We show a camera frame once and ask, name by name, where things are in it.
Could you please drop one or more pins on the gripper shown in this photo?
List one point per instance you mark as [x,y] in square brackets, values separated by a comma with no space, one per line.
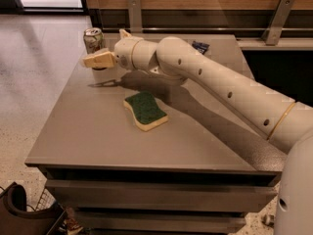
[123,52]

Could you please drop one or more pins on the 7up soda can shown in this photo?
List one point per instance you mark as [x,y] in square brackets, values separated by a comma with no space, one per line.
[94,44]

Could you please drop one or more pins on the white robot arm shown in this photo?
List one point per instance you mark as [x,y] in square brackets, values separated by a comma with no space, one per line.
[284,122]

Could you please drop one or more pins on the green and yellow sponge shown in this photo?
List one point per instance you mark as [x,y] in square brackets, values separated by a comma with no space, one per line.
[145,111]

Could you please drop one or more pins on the dark blue snack packet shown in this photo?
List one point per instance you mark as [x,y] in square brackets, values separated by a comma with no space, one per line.
[201,47]

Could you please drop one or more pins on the grey drawer cabinet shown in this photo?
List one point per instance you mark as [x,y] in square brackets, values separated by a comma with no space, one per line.
[200,173]

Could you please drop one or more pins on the dark brown bag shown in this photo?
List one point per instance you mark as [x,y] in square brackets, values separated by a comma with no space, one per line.
[16,220]

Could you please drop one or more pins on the black white striped object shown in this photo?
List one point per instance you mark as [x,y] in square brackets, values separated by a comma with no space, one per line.
[268,220]

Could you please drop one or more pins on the left grey metal bracket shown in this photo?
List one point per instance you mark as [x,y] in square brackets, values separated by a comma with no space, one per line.
[135,15]

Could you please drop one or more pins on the grey metal bracket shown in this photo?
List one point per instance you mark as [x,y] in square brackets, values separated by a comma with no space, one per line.
[135,15]
[272,33]

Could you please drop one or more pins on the wire basket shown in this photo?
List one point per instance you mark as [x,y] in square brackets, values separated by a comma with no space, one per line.
[45,201]

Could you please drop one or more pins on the right grey metal bracket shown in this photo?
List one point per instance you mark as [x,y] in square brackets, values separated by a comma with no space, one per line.
[272,33]

